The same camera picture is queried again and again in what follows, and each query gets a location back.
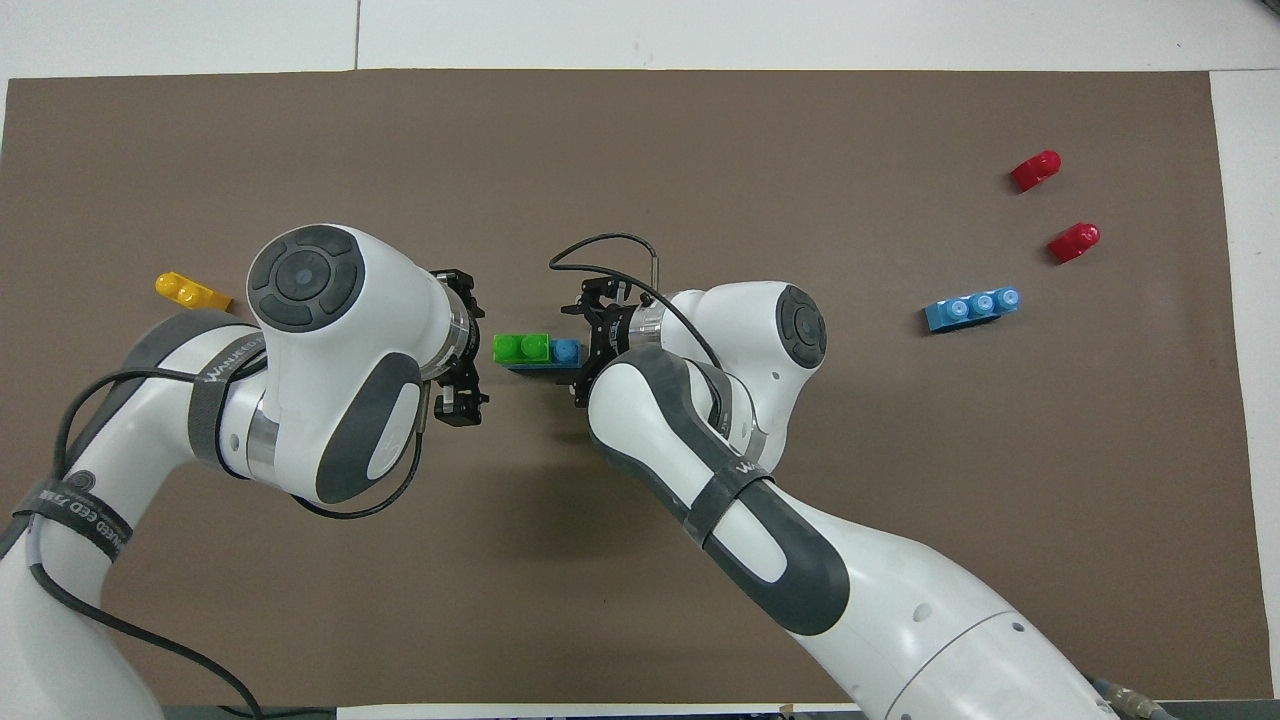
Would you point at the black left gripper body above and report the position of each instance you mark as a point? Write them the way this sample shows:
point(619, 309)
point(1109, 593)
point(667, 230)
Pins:
point(474, 350)

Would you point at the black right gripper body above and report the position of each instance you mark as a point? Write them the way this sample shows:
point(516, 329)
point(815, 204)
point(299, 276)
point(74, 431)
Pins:
point(608, 330)

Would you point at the blue three-stud toy block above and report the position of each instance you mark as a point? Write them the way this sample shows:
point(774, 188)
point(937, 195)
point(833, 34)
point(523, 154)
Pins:
point(970, 311)
point(565, 353)

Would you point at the green two-stud toy block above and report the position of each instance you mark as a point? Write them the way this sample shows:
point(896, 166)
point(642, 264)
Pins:
point(520, 348)

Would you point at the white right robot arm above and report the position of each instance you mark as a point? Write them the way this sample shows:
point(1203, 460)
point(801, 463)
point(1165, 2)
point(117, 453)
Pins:
point(900, 600)

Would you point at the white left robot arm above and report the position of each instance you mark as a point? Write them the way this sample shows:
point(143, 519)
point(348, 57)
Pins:
point(330, 330)

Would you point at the yellow two-stud toy block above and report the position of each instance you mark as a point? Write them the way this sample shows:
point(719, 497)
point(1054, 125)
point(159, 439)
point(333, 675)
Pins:
point(190, 291)

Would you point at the red one-stud toy block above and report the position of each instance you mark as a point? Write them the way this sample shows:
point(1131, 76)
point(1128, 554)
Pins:
point(1074, 243)
point(1035, 171)

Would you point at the brown table mat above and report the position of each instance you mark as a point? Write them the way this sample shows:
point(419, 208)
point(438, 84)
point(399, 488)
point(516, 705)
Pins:
point(800, 150)

